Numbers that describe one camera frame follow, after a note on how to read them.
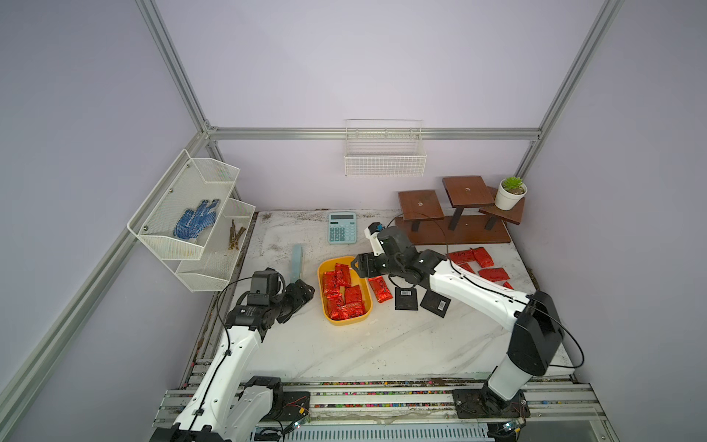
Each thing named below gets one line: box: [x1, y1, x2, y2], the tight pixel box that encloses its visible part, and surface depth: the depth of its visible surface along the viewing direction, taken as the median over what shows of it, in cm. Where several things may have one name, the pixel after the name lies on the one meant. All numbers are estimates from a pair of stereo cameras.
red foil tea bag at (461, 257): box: [448, 248, 476, 264], surface depth 108 cm
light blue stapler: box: [289, 244, 303, 284], surface depth 103 cm
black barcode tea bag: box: [394, 287, 418, 311], surface depth 97 cm
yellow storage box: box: [317, 255, 372, 326], surface depth 95 cm
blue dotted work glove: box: [173, 198, 221, 240], surface depth 78 cm
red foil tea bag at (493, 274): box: [477, 267, 511, 283], surface depth 103 cm
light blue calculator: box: [327, 211, 358, 244], surface depth 116 cm
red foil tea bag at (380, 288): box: [368, 276, 394, 303], surface depth 97 cm
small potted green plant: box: [495, 176, 528, 211], surface depth 97 cm
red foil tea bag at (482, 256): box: [470, 246, 495, 268], surface depth 106 cm
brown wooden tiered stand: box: [394, 175, 526, 245], surface depth 104 cm
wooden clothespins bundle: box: [228, 219, 247, 251], surface depth 97 cm
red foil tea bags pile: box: [323, 262, 366, 320], surface depth 95 cm
